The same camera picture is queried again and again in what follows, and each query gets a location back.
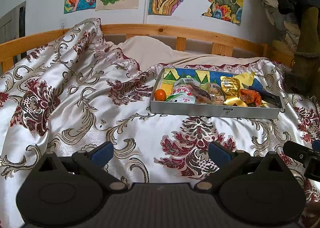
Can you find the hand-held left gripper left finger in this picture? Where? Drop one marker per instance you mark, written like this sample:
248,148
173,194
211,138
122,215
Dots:
101,154

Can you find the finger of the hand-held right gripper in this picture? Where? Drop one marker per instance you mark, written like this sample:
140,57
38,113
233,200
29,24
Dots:
293,149

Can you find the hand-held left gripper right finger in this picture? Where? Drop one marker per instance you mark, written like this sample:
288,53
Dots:
220,154

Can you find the grey box with painted lining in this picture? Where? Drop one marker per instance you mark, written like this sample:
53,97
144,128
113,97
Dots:
212,111

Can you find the white and dark blue packet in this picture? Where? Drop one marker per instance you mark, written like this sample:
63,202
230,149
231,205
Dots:
270,98

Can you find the reddish brown snack packet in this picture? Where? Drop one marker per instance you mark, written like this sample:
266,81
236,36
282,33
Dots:
200,93

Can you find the gold foil packet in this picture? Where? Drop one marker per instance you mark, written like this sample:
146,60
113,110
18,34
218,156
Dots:
231,90

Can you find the orange snack packet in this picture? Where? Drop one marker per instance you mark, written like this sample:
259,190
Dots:
251,96

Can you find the white and green packet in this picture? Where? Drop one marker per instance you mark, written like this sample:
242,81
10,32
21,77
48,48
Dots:
182,93

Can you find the orange tangerine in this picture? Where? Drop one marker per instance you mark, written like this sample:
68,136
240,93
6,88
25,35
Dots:
160,95

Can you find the white floral satin blanket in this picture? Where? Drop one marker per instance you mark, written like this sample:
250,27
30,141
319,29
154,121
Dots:
75,118

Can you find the olive green cloth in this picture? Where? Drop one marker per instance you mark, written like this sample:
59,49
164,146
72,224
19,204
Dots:
306,43

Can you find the white pillow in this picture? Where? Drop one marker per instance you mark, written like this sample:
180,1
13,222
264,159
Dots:
150,50

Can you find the floral patterned cloth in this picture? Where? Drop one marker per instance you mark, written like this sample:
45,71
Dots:
277,18

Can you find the grey door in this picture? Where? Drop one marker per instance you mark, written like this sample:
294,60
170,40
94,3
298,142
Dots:
12,25

